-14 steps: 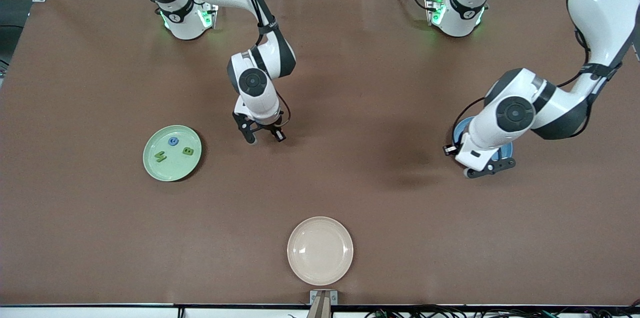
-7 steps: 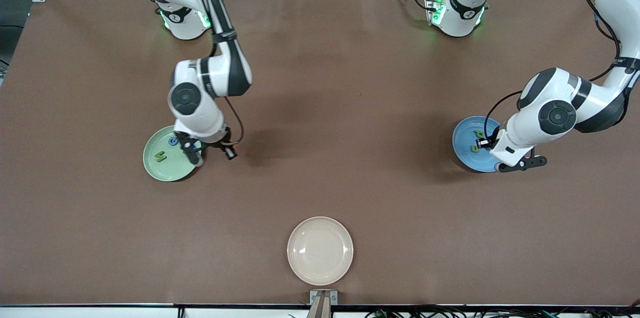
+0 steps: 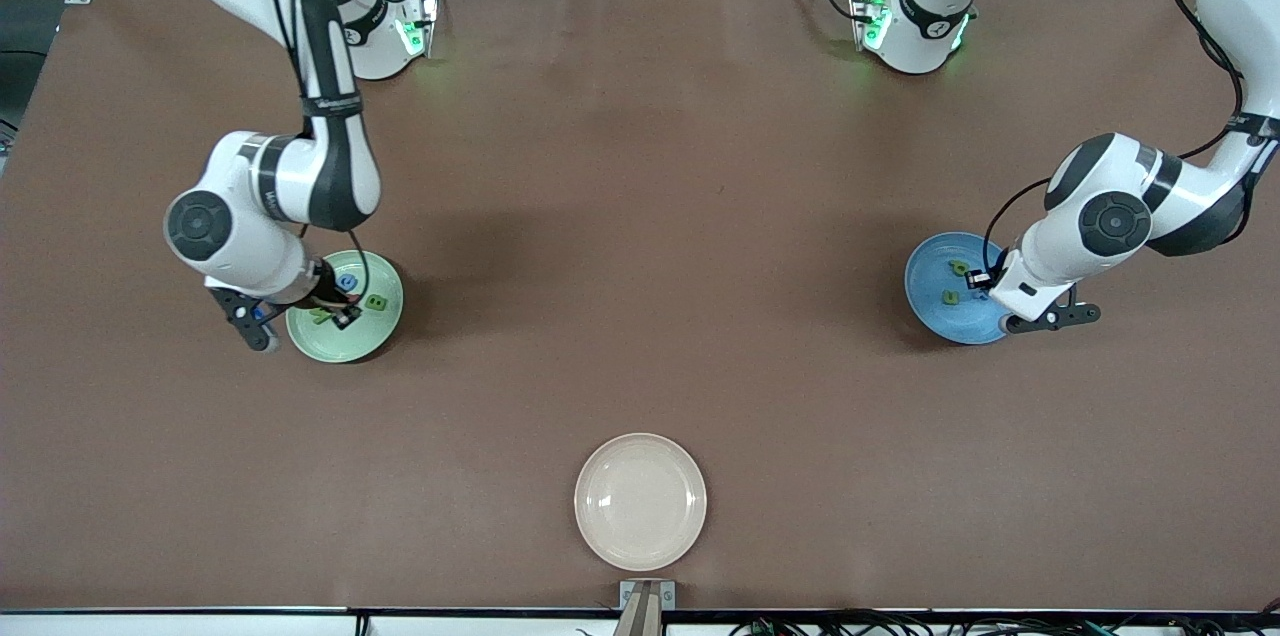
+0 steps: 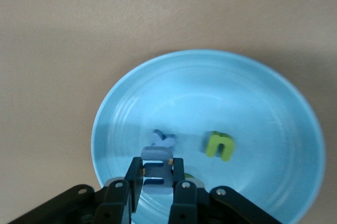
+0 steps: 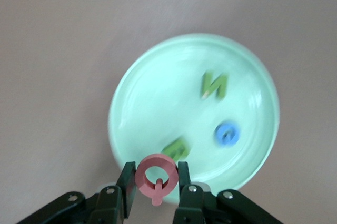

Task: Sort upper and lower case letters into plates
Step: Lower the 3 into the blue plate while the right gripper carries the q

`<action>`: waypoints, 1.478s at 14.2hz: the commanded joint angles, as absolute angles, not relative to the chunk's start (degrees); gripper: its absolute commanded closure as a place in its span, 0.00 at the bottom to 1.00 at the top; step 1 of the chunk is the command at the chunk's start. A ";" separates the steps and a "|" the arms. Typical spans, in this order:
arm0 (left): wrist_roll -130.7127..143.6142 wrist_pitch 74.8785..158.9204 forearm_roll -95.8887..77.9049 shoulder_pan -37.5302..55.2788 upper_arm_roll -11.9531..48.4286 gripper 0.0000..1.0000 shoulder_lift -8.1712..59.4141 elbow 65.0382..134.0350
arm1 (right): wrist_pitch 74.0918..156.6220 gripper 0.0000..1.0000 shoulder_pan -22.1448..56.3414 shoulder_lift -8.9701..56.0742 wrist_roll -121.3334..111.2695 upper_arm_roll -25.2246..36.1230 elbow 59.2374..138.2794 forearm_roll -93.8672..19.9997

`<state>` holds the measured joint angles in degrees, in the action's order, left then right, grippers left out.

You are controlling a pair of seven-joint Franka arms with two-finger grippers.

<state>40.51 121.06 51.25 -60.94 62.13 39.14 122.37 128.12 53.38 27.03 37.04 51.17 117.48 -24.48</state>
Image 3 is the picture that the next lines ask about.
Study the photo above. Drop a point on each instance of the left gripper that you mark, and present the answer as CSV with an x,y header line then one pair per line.
x,y
986,280

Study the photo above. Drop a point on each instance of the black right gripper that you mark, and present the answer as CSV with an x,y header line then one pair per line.
x,y
326,294

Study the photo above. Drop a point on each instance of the green letter p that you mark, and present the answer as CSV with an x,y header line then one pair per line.
x,y
958,267

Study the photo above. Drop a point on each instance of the blue letter C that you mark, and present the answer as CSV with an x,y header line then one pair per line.
x,y
351,282

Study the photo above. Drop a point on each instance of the green letter B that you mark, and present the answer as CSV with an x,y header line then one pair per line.
x,y
376,302

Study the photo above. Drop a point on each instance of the light green plate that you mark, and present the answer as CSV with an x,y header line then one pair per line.
x,y
370,336

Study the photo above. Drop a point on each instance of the blue plate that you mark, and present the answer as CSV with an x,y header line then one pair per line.
x,y
930,316

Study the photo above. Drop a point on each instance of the brown table mat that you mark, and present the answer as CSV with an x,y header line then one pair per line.
x,y
640,396

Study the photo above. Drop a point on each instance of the beige plate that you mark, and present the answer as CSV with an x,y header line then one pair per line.
x,y
640,502

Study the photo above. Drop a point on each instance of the metal base connector bracket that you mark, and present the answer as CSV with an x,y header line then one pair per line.
x,y
862,16
425,21

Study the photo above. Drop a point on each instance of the white front frame rail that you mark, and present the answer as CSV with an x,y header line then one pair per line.
x,y
200,626

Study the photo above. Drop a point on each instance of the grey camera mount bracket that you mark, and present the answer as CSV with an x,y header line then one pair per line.
x,y
647,606

